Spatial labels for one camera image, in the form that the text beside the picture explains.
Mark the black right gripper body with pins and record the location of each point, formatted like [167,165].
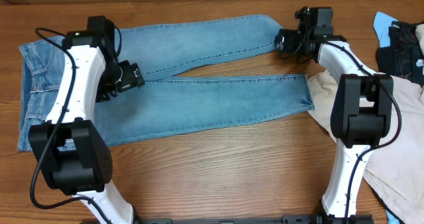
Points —
[294,44]

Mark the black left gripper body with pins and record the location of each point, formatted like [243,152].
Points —
[130,78]

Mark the light blue denim jeans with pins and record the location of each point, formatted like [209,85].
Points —
[170,103]

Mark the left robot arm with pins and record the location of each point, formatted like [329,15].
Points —
[73,161]

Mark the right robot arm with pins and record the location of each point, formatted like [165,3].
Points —
[360,118]

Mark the light blue garment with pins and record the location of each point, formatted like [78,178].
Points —
[381,25]

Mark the dark navy printed garment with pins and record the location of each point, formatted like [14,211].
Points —
[403,57]

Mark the beige cloth garment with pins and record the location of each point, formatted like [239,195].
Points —
[394,172]

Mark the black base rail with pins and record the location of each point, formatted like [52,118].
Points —
[232,220]

